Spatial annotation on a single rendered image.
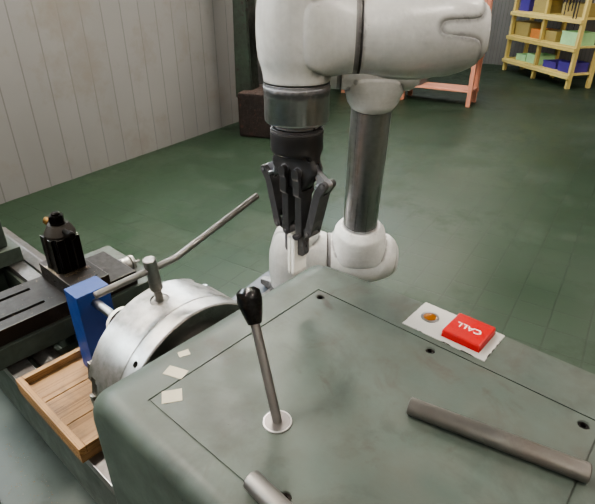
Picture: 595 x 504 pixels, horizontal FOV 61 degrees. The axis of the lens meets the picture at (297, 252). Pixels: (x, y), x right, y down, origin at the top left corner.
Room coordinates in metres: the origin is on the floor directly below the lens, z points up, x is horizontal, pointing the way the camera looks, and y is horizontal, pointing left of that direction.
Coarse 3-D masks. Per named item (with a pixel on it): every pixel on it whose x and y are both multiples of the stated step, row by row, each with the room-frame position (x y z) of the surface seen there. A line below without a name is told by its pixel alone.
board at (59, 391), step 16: (80, 352) 0.98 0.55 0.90; (48, 368) 0.92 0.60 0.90; (64, 368) 0.94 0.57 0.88; (80, 368) 0.94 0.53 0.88; (32, 384) 0.88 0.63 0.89; (48, 384) 0.88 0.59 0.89; (64, 384) 0.88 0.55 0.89; (80, 384) 0.88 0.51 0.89; (32, 400) 0.82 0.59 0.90; (48, 400) 0.83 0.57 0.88; (64, 400) 0.83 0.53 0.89; (80, 400) 0.83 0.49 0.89; (48, 416) 0.77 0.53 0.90; (64, 416) 0.78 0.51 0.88; (80, 416) 0.78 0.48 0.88; (64, 432) 0.72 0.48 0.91; (80, 432) 0.74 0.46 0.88; (96, 432) 0.74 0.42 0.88; (80, 448) 0.68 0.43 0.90; (96, 448) 0.70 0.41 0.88
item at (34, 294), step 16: (96, 256) 1.34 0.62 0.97; (112, 256) 1.34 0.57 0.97; (112, 272) 1.25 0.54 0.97; (128, 272) 1.25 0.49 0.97; (16, 288) 1.16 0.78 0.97; (32, 288) 1.16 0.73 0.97; (48, 288) 1.16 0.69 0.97; (0, 304) 1.09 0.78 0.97; (16, 304) 1.09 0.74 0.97; (32, 304) 1.09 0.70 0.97; (48, 304) 1.09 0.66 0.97; (64, 304) 1.10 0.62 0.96; (0, 320) 1.02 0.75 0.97; (16, 320) 1.02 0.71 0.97; (32, 320) 1.03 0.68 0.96; (48, 320) 1.06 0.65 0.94; (0, 336) 0.97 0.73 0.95; (16, 336) 1.00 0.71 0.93
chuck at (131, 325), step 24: (168, 288) 0.76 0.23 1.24; (192, 288) 0.77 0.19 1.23; (120, 312) 0.71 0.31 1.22; (144, 312) 0.70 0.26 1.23; (168, 312) 0.69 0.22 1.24; (120, 336) 0.66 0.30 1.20; (144, 336) 0.65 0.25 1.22; (96, 360) 0.65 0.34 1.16; (120, 360) 0.63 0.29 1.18; (96, 384) 0.63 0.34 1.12
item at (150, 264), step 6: (144, 258) 0.72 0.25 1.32; (150, 258) 0.72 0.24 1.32; (144, 264) 0.71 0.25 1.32; (150, 264) 0.71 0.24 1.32; (156, 264) 0.72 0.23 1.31; (150, 270) 0.71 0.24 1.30; (156, 270) 0.72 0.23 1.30; (150, 276) 0.71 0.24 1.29; (156, 276) 0.71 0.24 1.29; (150, 282) 0.71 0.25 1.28; (156, 282) 0.71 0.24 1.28; (150, 288) 0.71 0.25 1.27; (156, 288) 0.71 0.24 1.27; (162, 288) 0.72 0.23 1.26; (156, 294) 0.72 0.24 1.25; (162, 294) 0.73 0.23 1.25; (156, 300) 0.72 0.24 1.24; (162, 300) 0.72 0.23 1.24
